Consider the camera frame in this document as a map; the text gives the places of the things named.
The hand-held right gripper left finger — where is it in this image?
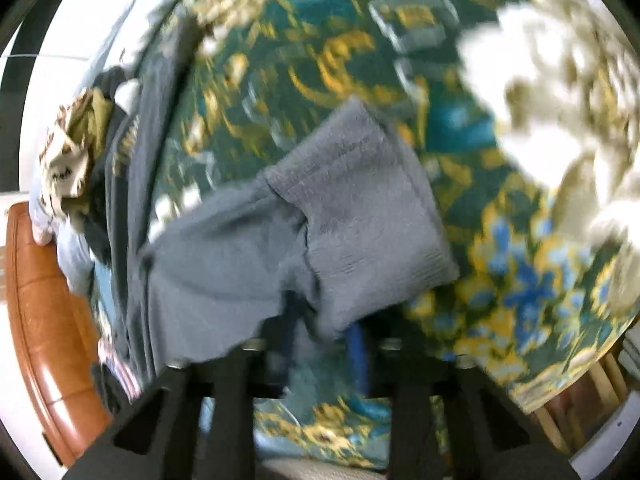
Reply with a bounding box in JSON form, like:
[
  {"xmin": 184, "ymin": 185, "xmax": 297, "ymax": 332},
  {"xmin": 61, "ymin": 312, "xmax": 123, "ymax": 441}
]
[{"xmin": 62, "ymin": 297, "xmax": 303, "ymax": 480}]

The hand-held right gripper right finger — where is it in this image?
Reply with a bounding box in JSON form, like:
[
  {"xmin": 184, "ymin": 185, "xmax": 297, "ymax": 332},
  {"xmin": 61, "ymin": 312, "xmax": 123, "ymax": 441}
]
[{"xmin": 349, "ymin": 324, "xmax": 583, "ymax": 480}]

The grey sweatshirt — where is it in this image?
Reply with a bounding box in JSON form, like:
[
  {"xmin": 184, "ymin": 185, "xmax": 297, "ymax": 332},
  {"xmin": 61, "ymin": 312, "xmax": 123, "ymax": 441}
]
[{"xmin": 106, "ymin": 47, "xmax": 461, "ymax": 381}]

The pink striped cloth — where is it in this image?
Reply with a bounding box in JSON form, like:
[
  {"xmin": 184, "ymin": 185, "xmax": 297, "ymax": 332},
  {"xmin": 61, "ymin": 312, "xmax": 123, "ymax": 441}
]
[{"xmin": 96, "ymin": 336, "xmax": 147, "ymax": 403}]

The light blue cloth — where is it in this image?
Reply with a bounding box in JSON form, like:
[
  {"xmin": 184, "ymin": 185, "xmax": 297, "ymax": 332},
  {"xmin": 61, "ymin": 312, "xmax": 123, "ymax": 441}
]
[{"xmin": 29, "ymin": 192, "xmax": 101, "ymax": 296}]

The brown leather chair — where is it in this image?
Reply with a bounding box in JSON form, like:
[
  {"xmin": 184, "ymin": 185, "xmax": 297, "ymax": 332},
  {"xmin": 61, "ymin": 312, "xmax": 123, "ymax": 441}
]
[{"xmin": 5, "ymin": 201, "xmax": 115, "ymax": 467}]

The wooden chair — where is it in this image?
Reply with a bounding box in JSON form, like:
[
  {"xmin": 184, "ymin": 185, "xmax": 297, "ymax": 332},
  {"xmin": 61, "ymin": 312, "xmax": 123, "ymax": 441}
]
[{"xmin": 530, "ymin": 347, "xmax": 632, "ymax": 456}]

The white plastic appliance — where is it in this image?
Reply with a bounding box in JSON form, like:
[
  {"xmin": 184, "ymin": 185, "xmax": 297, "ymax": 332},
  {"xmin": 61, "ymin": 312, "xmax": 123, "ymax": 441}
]
[{"xmin": 569, "ymin": 400, "xmax": 637, "ymax": 480}]

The green floral blanket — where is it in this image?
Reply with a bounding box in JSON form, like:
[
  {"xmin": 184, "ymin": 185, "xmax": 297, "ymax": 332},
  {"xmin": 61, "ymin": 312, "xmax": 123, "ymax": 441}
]
[{"xmin": 92, "ymin": 0, "xmax": 640, "ymax": 471}]

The beige patterned cloth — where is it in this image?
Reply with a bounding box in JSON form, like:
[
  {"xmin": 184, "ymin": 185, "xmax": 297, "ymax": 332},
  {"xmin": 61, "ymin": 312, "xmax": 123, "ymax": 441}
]
[{"xmin": 39, "ymin": 87, "xmax": 117, "ymax": 221}]

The white fluffy blanket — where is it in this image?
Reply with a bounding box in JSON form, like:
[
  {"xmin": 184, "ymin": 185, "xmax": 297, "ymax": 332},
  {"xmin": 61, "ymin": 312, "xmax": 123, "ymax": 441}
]
[{"xmin": 457, "ymin": 0, "xmax": 640, "ymax": 313}]

